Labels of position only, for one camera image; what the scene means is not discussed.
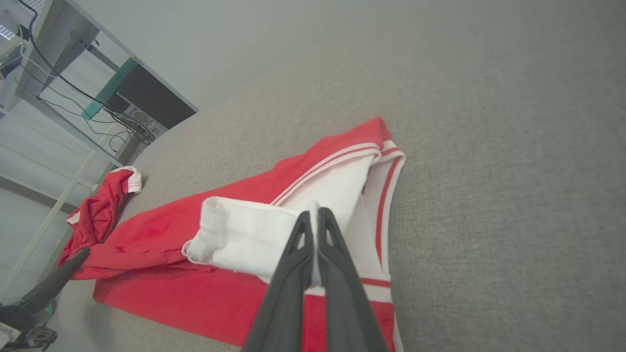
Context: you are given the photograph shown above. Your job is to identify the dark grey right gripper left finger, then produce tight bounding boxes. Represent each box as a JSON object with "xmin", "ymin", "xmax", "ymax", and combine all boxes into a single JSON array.
[{"xmin": 242, "ymin": 211, "xmax": 314, "ymax": 352}]

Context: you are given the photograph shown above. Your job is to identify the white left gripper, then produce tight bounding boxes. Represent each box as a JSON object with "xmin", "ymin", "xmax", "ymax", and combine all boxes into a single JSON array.
[{"xmin": 0, "ymin": 247, "xmax": 91, "ymax": 352}]

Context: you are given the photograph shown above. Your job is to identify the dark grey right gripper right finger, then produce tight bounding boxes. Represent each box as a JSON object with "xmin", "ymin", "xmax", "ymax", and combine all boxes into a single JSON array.
[{"xmin": 317, "ymin": 208, "xmax": 390, "ymax": 352}]

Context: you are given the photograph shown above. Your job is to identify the red shorts with white stripe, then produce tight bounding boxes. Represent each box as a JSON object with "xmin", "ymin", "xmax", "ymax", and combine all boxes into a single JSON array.
[{"xmin": 56, "ymin": 166, "xmax": 143, "ymax": 268}]

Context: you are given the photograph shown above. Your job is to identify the red shirt with white sleeves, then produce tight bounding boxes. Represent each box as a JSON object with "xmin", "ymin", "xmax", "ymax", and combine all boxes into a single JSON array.
[{"xmin": 73, "ymin": 116, "xmax": 407, "ymax": 352}]

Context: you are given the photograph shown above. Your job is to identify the black computer tower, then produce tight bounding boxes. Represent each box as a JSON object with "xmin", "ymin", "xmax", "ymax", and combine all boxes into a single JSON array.
[{"xmin": 81, "ymin": 57, "xmax": 199, "ymax": 144}]

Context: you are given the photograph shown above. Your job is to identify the grey desk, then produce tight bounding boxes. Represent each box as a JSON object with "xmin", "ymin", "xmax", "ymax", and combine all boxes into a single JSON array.
[{"xmin": 0, "ymin": 0, "xmax": 101, "ymax": 114}]

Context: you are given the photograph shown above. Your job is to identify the black cable bundle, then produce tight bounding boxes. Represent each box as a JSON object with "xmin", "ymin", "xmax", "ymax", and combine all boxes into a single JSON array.
[{"xmin": 14, "ymin": 0, "xmax": 158, "ymax": 153}]

